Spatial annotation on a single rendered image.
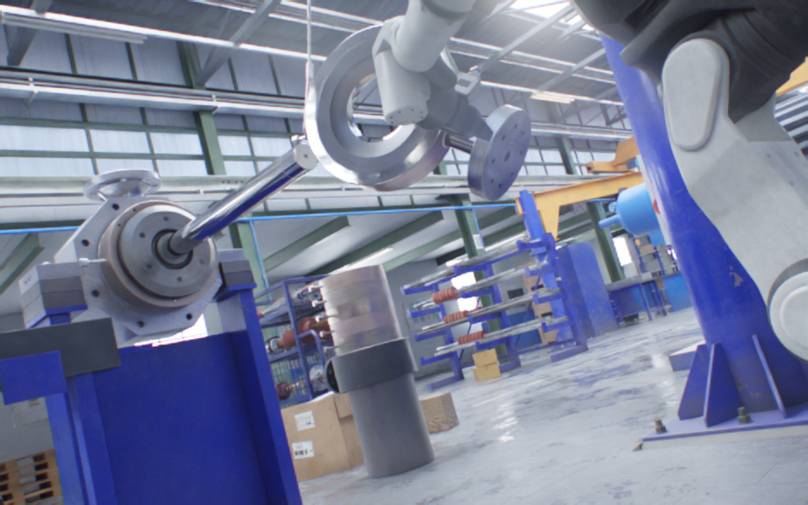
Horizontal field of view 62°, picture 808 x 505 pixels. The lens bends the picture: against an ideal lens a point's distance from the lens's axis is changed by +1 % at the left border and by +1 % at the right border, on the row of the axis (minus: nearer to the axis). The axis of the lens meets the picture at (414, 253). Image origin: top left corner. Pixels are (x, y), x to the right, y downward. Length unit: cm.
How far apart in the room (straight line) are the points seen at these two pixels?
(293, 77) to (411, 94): 1136
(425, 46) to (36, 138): 919
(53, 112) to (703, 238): 873
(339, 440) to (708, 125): 355
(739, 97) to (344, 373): 283
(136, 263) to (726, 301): 201
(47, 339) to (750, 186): 167
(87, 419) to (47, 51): 880
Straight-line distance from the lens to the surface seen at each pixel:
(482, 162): 134
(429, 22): 85
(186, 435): 252
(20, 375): 195
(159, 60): 1111
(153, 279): 226
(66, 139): 1006
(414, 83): 99
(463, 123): 115
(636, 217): 506
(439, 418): 481
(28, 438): 1410
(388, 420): 352
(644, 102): 274
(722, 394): 265
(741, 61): 99
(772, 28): 99
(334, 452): 428
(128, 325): 237
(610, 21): 106
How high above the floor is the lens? 53
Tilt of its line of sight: 9 degrees up
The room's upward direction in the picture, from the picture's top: 16 degrees counter-clockwise
